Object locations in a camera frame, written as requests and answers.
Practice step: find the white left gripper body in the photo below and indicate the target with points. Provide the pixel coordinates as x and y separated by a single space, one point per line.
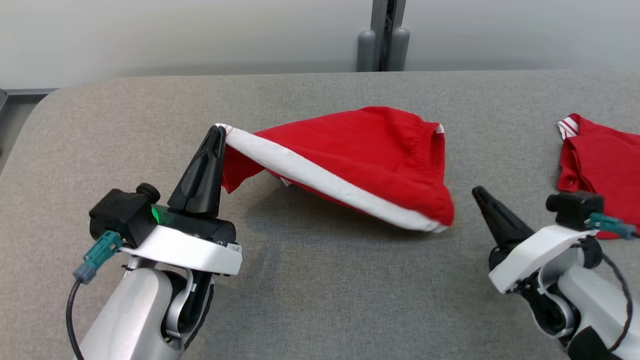
195 247

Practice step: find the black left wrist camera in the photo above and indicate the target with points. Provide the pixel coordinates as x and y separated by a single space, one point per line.
120 215

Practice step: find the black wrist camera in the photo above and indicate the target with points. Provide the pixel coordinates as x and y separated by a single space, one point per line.
575 207
120 215

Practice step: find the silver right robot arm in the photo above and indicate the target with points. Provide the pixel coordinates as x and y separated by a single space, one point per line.
595 300

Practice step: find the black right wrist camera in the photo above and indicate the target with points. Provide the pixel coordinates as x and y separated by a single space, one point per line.
575 207

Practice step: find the red jersey with striped trim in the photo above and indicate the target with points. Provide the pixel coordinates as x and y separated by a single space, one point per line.
605 160

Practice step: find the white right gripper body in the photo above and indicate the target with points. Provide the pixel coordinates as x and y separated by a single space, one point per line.
545 250

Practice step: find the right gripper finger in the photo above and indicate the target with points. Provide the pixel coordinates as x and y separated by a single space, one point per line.
502 222

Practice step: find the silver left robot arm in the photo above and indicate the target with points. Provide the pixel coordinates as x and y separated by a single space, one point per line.
130 310

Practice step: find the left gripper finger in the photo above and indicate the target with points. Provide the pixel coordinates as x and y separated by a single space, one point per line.
215 185
192 180

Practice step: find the red shorts with white band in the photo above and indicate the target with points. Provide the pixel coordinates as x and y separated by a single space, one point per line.
360 150

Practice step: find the grey rounded post foot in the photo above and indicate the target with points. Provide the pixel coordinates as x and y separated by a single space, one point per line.
400 50
366 52

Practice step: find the grey partition base rail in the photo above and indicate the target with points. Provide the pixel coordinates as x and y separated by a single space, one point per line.
30 91

